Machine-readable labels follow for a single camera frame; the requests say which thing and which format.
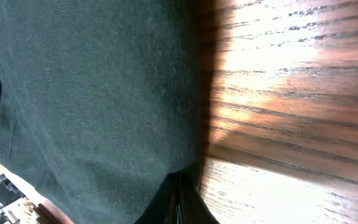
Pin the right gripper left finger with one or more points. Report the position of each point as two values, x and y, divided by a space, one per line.
157 205

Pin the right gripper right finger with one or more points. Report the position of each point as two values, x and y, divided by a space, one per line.
191 207

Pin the black t-shirt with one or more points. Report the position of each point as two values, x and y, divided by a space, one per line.
100 103

